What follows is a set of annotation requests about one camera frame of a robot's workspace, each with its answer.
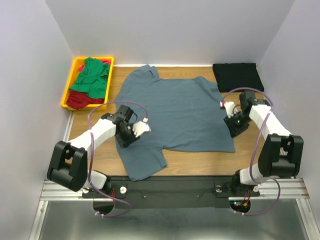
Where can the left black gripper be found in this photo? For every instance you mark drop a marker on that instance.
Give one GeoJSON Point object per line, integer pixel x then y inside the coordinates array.
{"type": "Point", "coordinates": [125, 143]}

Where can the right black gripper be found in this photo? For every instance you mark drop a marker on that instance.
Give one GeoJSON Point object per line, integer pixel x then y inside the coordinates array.
{"type": "Point", "coordinates": [234, 130]}

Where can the blue-grey t-shirt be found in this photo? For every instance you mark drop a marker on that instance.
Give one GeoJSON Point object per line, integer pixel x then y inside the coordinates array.
{"type": "Point", "coordinates": [183, 114]}

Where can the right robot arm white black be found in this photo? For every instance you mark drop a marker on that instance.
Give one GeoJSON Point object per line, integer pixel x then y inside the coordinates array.
{"type": "Point", "coordinates": [281, 154]}

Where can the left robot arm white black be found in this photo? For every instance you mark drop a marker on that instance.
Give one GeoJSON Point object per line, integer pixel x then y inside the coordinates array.
{"type": "Point", "coordinates": [68, 166]}

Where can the folded black t-shirt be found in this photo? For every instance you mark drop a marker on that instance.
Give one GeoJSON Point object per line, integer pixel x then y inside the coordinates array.
{"type": "Point", "coordinates": [231, 76]}

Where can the dark red t-shirt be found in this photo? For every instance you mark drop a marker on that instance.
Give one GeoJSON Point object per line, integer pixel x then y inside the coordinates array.
{"type": "Point", "coordinates": [78, 100]}

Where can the yellow plastic tray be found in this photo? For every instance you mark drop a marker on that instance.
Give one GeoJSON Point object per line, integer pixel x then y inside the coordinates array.
{"type": "Point", "coordinates": [77, 62]}

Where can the green t-shirt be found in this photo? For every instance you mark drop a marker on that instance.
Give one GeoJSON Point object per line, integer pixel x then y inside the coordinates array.
{"type": "Point", "coordinates": [93, 79]}

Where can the pink t-shirt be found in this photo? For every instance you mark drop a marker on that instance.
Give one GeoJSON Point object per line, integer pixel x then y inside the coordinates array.
{"type": "Point", "coordinates": [103, 61]}

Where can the electronics board with leds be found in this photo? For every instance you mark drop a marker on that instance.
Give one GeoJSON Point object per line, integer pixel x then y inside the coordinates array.
{"type": "Point", "coordinates": [242, 206]}

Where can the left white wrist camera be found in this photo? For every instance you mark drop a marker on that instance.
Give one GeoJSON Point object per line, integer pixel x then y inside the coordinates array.
{"type": "Point", "coordinates": [141, 127]}

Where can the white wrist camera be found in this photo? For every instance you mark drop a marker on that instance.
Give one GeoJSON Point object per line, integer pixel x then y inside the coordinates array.
{"type": "Point", "coordinates": [141, 127]}
{"type": "Point", "coordinates": [230, 108]}

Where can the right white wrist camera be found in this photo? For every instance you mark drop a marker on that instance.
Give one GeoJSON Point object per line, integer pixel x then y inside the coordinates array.
{"type": "Point", "coordinates": [230, 108]}

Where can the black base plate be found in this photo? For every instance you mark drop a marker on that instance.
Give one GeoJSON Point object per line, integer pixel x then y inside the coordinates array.
{"type": "Point", "coordinates": [164, 192]}

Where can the aluminium frame rail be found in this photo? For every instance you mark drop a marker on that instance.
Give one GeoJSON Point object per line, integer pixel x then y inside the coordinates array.
{"type": "Point", "coordinates": [280, 212]}

